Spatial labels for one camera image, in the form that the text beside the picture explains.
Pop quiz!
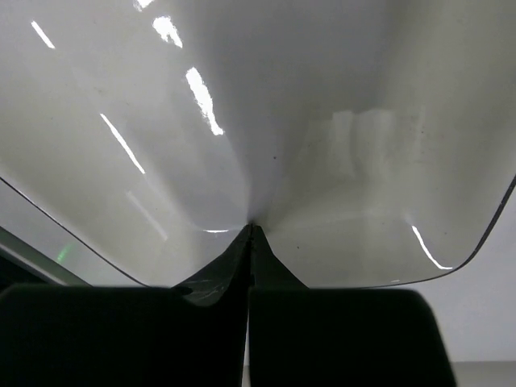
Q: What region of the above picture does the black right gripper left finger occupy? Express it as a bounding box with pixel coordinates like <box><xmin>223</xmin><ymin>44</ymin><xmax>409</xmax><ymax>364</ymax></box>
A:
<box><xmin>1</xmin><ymin>226</ymin><xmax>252</xmax><ymax>386</ymax></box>

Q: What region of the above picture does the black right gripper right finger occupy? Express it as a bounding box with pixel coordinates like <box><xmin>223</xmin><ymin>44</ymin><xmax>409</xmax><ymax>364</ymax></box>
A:
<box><xmin>249</xmin><ymin>226</ymin><xmax>456</xmax><ymax>386</ymax></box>

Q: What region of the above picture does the rectangular white plate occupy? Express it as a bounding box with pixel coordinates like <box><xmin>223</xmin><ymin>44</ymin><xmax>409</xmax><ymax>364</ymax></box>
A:
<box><xmin>1</xmin><ymin>1</ymin><xmax>515</xmax><ymax>287</ymax></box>

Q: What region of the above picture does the aluminium table edge rail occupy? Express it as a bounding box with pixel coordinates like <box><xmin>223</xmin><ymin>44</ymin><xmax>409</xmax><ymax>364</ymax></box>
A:
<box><xmin>1</xmin><ymin>227</ymin><xmax>89</xmax><ymax>290</ymax></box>

